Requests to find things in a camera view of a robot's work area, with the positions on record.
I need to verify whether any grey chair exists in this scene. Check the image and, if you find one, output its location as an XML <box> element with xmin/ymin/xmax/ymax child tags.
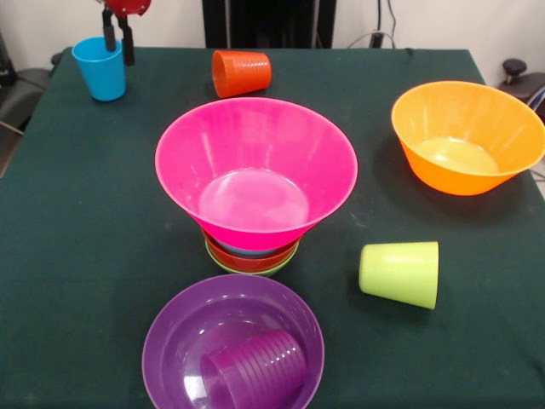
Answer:
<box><xmin>0</xmin><ymin>32</ymin><xmax>56</xmax><ymax>137</ymax></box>

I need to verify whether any orange plastic bowl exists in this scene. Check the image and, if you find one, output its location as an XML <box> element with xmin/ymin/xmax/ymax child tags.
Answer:
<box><xmin>202</xmin><ymin>229</ymin><xmax>302</xmax><ymax>274</ymax></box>

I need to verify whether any lime green plastic cup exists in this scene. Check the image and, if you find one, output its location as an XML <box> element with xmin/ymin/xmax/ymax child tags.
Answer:
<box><xmin>358</xmin><ymin>240</ymin><xmax>440</xmax><ymax>310</ymax></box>

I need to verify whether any pink plastic bowl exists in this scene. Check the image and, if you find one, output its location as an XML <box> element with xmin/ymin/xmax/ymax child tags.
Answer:
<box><xmin>154</xmin><ymin>96</ymin><xmax>359</xmax><ymax>251</ymax></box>

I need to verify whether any dark green tablecloth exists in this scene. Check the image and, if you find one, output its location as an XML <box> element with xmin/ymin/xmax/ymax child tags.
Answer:
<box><xmin>0</xmin><ymin>45</ymin><xmax>545</xmax><ymax>409</ymax></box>

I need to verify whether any purple plastic cup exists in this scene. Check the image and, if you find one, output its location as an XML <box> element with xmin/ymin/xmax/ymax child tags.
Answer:
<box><xmin>199</xmin><ymin>328</ymin><xmax>308</xmax><ymax>409</ymax></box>

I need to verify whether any green plastic bowl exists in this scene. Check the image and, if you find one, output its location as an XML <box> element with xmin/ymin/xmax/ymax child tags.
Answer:
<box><xmin>204</xmin><ymin>238</ymin><xmax>299</xmax><ymax>278</ymax></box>

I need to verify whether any blue plastic cup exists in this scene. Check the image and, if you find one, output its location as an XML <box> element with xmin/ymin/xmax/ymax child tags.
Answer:
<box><xmin>71</xmin><ymin>36</ymin><xmax>127</xmax><ymax>102</ymax></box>

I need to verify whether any purple plastic bowl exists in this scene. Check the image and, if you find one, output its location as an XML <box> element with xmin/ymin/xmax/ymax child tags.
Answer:
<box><xmin>141</xmin><ymin>274</ymin><xmax>326</xmax><ymax>409</ymax></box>

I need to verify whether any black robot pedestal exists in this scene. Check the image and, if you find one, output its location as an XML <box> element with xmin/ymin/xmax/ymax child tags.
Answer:
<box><xmin>203</xmin><ymin>0</ymin><xmax>337</xmax><ymax>49</ymax></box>

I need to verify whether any black chair armrest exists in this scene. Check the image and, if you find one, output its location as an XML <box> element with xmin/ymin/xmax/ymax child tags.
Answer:
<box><xmin>500</xmin><ymin>58</ymin><xmax>545</xmax><ymax>116</ymax></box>

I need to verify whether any black hanging cable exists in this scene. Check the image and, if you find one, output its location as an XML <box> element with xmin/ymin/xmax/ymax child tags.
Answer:
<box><xmin>386</xmin><ymin>0</ymin><xmax>399</xmax><ymax>49</ymax></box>

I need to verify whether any blue plastic bowl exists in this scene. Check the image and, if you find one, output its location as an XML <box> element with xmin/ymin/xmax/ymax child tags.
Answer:
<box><xmin>219</xmin><ymin>241</ymin><xmax>276</xmax><ymax>259</ymax></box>

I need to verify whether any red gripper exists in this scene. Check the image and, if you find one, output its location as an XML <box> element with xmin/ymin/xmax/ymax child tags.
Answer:
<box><xmin>100</xmin><ymin>0</ymin><xmax>153</xmax><ymax>67</ymax></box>

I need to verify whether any orange plastic cup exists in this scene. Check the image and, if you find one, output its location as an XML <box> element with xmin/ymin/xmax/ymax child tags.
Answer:
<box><xmin>211</xmin><ymin>49</ymin><xmax>273</xmax><ymax>99</ymax></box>

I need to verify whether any yellow plastic bowl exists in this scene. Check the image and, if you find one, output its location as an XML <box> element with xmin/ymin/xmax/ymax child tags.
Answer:
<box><xmin>391</xmin><ymin>80</ymin><xmax>545</xmax><ymax>197</ymax></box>

